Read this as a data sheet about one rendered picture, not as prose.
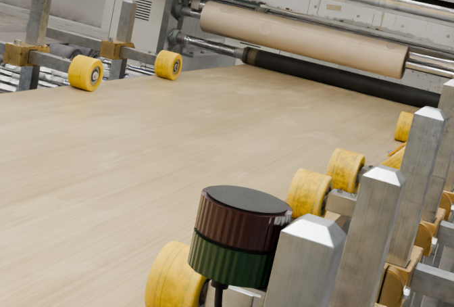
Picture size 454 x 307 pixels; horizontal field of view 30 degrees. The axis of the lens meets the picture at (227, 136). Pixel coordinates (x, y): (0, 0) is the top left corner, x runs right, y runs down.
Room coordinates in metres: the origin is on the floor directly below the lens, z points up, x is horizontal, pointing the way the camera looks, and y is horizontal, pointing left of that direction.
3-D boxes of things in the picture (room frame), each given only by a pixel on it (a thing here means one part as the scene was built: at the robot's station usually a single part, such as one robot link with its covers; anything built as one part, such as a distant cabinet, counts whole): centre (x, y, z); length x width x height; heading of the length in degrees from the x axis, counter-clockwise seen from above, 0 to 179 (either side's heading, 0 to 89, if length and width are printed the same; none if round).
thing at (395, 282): (1.01, -0.24, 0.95); 0.14 x 0.06 x 0.05; 161
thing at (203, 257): (0.53, -0.02, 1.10); 0.06 x 0.06 x 0.02
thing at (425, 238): (1.24, -0.32, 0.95); 0.14 x 0.06 x 0.05; 161
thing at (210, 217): (0.53, -0.02, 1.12); 0.06 x 0.06 x 0.02
